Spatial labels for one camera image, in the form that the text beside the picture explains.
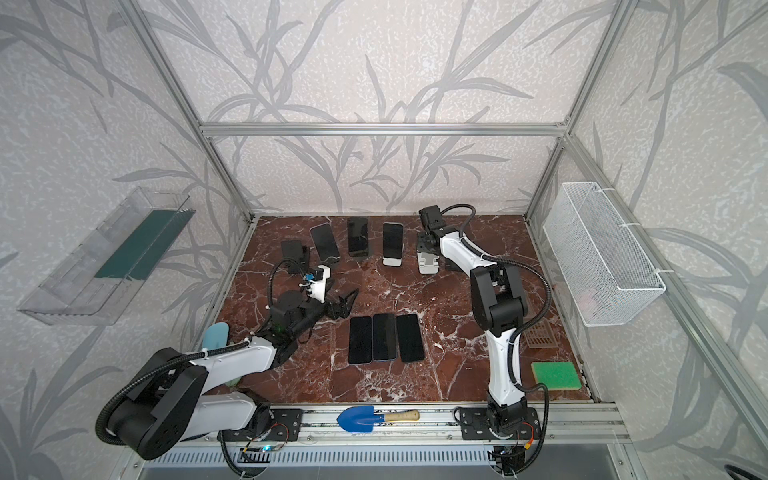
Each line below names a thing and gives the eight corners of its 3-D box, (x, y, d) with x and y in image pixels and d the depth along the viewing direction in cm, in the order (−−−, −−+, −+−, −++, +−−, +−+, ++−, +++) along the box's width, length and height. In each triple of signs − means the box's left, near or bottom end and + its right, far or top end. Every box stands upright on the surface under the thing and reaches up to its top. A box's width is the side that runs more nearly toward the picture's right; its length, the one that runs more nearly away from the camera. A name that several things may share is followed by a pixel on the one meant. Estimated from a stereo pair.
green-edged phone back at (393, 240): (384, 262, 108) (382, 232, 96) (385, 252, 111) (383, 222, 99) (403, 262, 108) (403, 232, 96) (403, 252, 111) (403, 222, 99)
